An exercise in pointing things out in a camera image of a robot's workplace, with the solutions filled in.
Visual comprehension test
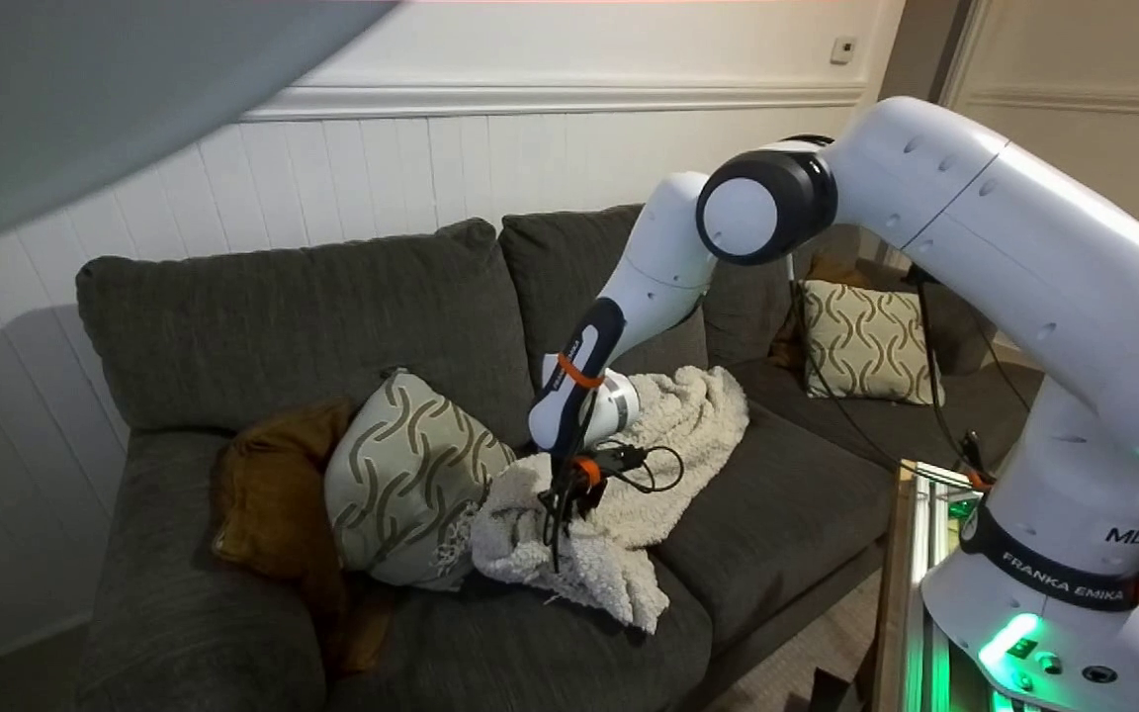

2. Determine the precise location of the dark grey fabric sofa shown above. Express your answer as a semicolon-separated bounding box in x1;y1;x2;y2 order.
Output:
72;202;1047;712

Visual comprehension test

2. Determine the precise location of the mustard brown throw blanket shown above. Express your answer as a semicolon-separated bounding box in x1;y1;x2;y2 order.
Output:
211;396;397;677

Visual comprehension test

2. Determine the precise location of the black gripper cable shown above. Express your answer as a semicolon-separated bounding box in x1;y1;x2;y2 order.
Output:
595;445;689;500

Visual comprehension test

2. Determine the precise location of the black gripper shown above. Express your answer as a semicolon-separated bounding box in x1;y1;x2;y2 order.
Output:
544;448;608;573

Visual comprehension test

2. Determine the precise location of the blurred grey rounded object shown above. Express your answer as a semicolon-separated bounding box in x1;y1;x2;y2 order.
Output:
0;0;404;262

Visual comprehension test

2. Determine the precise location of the beige wave-patterned pillow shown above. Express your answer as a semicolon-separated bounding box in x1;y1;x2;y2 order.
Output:
801;278;951;411
319;366;521;595

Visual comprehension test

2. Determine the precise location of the white fleece blanket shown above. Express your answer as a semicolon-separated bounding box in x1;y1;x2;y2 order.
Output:
468;366;756;636

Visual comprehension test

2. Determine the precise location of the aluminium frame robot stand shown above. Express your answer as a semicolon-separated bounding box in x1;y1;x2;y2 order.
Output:
874;457;997;712

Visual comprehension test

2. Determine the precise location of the small grey sofa back cushion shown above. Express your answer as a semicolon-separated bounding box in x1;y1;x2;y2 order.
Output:
704;252;801;378

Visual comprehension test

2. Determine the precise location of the wide grey sofa back cushion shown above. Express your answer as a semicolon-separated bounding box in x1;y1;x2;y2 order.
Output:
72;216;544;448

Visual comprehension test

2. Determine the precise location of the narrow grey sofa back cushion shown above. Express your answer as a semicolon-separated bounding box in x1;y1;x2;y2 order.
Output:
499;202;712;400

